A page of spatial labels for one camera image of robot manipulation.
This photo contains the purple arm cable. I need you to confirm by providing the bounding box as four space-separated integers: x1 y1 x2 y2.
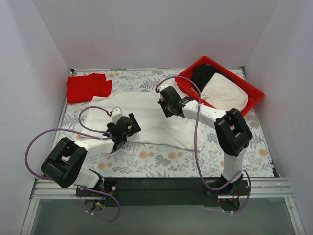
155 76 251 214
25 106 121 223

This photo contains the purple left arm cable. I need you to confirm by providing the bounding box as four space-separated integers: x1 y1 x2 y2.
25 106 121 223

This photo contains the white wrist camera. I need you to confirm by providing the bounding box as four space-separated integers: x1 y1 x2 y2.
156 84 169 93
111 106 123 124

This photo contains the red folded t shirt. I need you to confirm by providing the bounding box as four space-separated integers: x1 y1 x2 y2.
67 73 112 104

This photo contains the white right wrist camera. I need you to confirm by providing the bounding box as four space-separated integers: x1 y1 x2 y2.
156 84 169 93

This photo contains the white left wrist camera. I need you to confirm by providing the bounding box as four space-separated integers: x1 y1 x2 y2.
111 106 123 124

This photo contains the white t shirt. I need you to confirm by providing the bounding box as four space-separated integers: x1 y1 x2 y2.
84 91 195 150

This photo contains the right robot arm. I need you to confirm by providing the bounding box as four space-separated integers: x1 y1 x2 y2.
156 84 252 195

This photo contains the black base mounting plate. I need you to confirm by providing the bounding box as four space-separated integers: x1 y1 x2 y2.
75 177 250 206

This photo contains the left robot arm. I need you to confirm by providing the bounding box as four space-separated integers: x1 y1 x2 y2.
41 113 141 196

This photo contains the black t shirt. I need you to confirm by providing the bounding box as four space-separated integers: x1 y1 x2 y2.
191 64 222 92

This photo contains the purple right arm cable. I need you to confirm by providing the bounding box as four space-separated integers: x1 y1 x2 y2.
155 76 251 214

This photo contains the cream folded t shirt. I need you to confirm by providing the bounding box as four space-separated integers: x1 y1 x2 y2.
201 73 249 111

